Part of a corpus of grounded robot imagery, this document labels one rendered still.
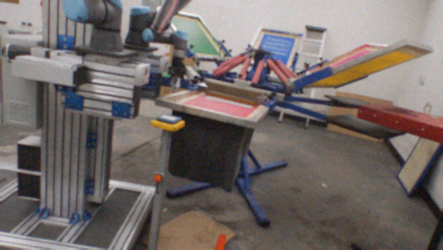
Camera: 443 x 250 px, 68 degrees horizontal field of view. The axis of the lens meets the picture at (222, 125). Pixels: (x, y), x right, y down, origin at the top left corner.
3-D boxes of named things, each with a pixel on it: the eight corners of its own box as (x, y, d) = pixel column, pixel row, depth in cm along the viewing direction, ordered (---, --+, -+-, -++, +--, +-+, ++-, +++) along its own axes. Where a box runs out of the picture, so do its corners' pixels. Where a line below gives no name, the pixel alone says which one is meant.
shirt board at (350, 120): (404, 142, 241) (407, 131, 239) (383, 149, 213) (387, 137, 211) (264, 96, 330) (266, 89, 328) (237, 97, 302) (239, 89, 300)
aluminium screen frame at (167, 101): (254, 128, 172) (255, 122, 171) (153, 104, 185) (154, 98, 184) (274, 106, 246) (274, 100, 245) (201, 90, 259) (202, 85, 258)
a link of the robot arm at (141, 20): (124, 26, 199) (126, 2, 195) (142, 28, 209) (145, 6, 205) (135, 28, 191) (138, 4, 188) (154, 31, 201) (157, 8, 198)
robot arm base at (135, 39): (120, 43, 195) (122, 26, 192) (128, 43, 209) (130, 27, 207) (145, 47, 195) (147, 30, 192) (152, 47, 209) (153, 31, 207)
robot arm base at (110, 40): (83, 47, 147) (84, 24, 145) (96, 45, 162) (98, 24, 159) (116, 52, 147) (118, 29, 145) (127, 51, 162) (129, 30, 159)
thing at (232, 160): (232, 195, 194) (244, 125, 182) (163, 174, 204) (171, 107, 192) (232, 192, 197) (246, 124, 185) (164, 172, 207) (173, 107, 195)
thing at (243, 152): (232, 191, 196) (245, 124, 184) (227, 190, 196) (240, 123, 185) (248, 166, 239) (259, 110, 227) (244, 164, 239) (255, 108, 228)
